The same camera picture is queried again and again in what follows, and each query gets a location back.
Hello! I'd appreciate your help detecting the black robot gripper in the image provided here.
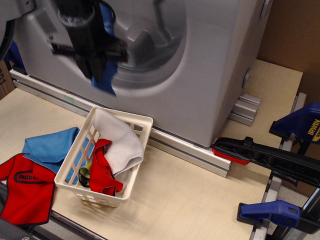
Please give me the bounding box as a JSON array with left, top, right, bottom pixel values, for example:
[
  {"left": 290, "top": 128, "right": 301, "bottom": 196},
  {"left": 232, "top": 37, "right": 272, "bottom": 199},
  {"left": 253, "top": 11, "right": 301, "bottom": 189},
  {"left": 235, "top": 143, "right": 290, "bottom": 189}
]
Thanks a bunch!
[{"left": 51, "top": 0, "right": 128, "bottom": 83}]

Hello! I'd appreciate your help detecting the dark blue cloth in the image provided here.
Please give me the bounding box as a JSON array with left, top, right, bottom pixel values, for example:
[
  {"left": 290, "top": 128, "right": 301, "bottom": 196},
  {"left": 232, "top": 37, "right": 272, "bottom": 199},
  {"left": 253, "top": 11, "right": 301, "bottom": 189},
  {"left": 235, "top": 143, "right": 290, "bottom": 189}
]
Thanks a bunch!
[{"left": 91, "top": 3, "right": 118, "bottom": 96}]

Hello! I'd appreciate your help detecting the grey toy washing machine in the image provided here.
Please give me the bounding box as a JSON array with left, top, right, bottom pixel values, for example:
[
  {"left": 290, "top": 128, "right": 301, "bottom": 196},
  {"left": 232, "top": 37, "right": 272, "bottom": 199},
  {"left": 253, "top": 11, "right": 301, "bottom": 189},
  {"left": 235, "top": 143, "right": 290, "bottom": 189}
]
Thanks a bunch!
[{"left": 15, "top": 0, "right": 272, "bottom": 147}]

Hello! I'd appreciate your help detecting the washing machine door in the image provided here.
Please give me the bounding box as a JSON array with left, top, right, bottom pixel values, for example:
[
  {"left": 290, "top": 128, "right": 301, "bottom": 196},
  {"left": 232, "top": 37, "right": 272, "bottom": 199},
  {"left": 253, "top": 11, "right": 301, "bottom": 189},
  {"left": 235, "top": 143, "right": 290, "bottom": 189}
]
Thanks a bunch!
[{"left": 0, "top": 0, "right": 35, "bottom": 61}]

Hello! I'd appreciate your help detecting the white plastic laundry basket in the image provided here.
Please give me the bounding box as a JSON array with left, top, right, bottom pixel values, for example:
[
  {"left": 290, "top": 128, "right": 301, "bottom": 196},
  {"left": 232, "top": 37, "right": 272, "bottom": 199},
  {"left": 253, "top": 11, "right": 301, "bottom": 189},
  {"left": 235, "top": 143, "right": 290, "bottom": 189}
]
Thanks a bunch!
[{"left": 54, "top": 107, "right": 153, "bottom": 208}]

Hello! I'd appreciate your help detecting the cardboard box left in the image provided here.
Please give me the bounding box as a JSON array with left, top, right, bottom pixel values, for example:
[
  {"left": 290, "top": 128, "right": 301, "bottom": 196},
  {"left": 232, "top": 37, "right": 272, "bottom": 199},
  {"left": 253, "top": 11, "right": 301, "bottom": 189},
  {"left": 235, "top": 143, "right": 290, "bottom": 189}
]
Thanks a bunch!
[{"left": 0, "top": 60, "right": 15, "bottom": 100}]

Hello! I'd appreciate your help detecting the white cloth in basket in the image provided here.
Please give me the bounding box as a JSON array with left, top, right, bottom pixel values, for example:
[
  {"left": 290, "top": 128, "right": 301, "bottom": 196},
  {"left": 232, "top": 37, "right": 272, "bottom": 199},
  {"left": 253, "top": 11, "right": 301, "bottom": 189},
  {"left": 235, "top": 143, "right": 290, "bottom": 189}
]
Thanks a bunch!
[{"left": 93, "top": 108, "right": 145, "bottom": 181}]

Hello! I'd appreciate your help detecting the light blue cloth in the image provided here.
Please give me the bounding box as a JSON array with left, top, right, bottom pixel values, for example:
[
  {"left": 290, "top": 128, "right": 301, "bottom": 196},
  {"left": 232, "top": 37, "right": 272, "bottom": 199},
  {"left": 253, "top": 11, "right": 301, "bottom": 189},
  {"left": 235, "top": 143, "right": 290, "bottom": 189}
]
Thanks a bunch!
[{"left": 22, "top": 127, "right": 80, "bottom": 173}]

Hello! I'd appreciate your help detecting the yellow-green black cloth piece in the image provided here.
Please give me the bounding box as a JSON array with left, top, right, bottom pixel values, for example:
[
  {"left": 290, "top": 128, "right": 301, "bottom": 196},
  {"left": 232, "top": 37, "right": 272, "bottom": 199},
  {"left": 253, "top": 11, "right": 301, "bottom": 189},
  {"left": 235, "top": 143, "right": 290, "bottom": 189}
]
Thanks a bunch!
[{"left": 78, "top": 162, "right": 92, "bottom": 188}]

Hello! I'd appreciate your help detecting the red cloth in basket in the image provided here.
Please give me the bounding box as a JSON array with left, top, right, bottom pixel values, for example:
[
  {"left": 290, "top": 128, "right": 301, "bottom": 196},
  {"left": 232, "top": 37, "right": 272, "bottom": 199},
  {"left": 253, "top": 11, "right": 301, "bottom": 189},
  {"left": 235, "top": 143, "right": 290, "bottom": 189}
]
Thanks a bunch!
[{"left": 89, "top": 139, "right": 123, "bottom": 197}]

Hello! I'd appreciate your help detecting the red Little Tikes bib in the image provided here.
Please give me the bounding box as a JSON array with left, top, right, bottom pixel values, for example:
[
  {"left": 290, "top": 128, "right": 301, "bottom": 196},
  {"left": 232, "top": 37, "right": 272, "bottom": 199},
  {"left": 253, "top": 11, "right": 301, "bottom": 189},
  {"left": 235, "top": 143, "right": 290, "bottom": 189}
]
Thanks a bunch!
[{"left": 0, "top": 153, "right": 56, "bottom": 226}]

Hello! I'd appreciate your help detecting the short aluminium extrusion block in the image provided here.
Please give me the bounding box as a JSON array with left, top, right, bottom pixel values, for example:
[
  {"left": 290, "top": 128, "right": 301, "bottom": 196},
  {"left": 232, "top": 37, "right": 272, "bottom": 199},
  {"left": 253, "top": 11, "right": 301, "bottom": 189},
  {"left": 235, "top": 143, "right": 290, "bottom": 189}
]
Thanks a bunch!
[{"left": 228, "top": 93, "right": 261, "bottom": 126}]

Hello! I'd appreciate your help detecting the blue Irwin clamp upper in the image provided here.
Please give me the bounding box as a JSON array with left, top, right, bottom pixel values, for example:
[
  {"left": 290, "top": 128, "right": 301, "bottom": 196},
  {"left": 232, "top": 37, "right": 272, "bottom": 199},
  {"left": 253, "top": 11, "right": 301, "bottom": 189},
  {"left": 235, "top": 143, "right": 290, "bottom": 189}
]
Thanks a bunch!
[{"left": 269, "top": 102, "right": 320, "bottom": 144}]

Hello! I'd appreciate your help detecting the black red bar clamp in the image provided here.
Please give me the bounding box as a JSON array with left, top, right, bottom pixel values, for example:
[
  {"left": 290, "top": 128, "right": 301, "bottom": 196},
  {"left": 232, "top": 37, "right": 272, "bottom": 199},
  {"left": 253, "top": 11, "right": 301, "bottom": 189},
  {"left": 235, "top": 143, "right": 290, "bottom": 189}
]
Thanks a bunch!
[{"left": 212, "top": 136, "right": 320, "bottom": 188}]

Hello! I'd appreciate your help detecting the blue clamp lower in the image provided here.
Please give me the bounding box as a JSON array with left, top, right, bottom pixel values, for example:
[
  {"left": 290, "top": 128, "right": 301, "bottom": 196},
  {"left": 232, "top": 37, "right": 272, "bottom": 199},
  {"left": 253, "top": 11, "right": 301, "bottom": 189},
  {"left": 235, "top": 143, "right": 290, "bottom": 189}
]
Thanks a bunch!
[{"left": 236, "top": 199, "right": 320, "bottom": 235}]

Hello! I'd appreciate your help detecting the aluminium extrusion rail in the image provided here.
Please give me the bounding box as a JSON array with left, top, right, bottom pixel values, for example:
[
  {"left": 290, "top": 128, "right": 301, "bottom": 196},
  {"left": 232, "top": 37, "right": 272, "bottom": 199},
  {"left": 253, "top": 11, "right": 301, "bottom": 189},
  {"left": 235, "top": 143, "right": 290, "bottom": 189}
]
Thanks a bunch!
[{"left": 9, "top": 69, "right": 232, "bottom": 177}]

